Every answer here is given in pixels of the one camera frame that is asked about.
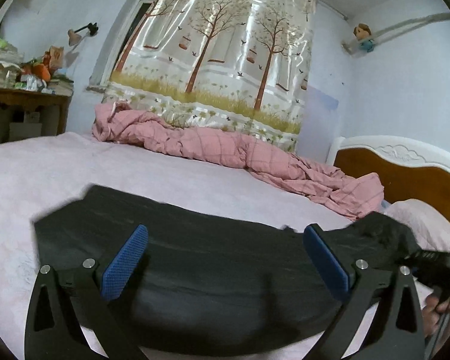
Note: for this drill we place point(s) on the wooden side table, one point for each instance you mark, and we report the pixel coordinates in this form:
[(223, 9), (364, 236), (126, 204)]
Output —
[(26, 114)]

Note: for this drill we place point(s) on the pink checked quilt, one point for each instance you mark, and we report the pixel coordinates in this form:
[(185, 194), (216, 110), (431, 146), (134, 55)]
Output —
[(323, 184)]

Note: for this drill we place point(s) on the tree patterned curtain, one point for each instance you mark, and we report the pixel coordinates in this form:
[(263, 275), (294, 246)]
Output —
[(236, 65)]

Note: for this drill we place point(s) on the pink bed sheet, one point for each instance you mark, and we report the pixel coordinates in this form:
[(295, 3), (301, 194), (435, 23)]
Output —
[(38, 174)]

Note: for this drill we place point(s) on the pink pillow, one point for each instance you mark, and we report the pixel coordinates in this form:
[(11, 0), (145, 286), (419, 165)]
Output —
[(429, 227)]

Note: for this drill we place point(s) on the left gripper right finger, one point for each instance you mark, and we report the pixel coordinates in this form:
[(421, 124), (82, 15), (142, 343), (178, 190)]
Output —
[(396, 331)]

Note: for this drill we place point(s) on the black puffer jacket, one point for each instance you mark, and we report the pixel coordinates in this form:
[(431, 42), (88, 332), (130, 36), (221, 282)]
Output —
[(209, 285)]

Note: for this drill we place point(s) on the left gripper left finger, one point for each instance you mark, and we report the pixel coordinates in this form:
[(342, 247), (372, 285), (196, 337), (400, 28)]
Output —
[(53, 330)]

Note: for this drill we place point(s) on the pink wall lamp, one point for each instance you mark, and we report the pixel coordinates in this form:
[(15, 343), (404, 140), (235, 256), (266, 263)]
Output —
[(75, 36)]

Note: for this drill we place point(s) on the clutter on table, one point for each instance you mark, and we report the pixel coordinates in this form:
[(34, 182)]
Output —
[(44, 74)]

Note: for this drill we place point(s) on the right hand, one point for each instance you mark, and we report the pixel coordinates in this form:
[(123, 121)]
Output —
[(431, 313)]

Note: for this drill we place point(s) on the doll wall decoration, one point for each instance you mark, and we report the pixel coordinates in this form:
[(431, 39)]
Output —
[(363, 40)]

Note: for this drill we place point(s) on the wooden white headboard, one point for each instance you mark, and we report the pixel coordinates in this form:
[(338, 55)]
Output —
[(407, 168)]

